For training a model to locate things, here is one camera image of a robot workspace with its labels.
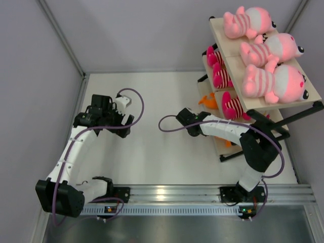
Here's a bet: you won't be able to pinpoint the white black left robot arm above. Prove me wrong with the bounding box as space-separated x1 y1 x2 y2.
35 94 134 218

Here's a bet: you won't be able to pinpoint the pink striped plush shelf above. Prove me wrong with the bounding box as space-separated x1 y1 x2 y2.
223 6 276 39
239 33 305 67

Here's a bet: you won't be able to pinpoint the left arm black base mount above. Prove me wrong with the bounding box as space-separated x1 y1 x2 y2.
91 186 131 203

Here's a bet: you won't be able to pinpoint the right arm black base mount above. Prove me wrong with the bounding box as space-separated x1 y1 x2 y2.
220 185 249 203

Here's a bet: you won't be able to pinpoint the small pink striped plush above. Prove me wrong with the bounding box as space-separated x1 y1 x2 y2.
241 61 309 104

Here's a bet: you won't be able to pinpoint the pink striped plush front shelf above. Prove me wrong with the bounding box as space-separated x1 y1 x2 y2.
239 33 305 67

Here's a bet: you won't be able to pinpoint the white magenta plush yellow glasses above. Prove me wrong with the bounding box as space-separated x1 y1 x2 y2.
213 63 233 89

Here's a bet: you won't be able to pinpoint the cream two-tier folding shelf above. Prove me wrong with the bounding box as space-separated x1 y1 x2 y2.
197 16 324 163

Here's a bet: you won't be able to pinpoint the grey slotted cable duct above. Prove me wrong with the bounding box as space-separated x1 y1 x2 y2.
81 205 242 216

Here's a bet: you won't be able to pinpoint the orange plush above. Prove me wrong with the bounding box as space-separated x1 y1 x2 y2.
215 136 236 148
198 93 218 109

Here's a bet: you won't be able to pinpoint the pink striped plush back shelf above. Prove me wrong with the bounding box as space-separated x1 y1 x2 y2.
223 6 276 39

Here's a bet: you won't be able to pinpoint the aluminium rail frame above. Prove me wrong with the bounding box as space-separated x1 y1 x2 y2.
83 184 314 205

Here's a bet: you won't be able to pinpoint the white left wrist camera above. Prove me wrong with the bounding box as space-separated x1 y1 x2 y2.
114 94 132 114

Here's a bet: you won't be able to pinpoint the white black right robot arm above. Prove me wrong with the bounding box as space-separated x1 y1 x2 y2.
176 108 282 201

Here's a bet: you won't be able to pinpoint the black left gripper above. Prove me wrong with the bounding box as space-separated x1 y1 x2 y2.
102 103 133 138

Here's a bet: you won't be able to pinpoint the magenta plush on lower shelf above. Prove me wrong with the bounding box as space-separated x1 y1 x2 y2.
206 46 224 67

